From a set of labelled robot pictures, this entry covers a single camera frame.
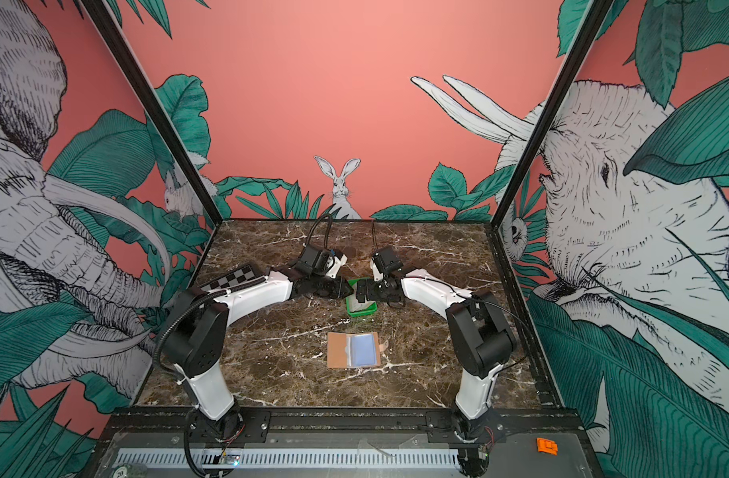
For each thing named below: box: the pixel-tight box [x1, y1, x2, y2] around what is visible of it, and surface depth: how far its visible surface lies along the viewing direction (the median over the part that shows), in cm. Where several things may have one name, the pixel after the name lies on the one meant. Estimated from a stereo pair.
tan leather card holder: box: [326, 331, 390, 370], surface depth 88 cm
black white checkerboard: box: [200, 264, 259, 291], surface depth 100 cm
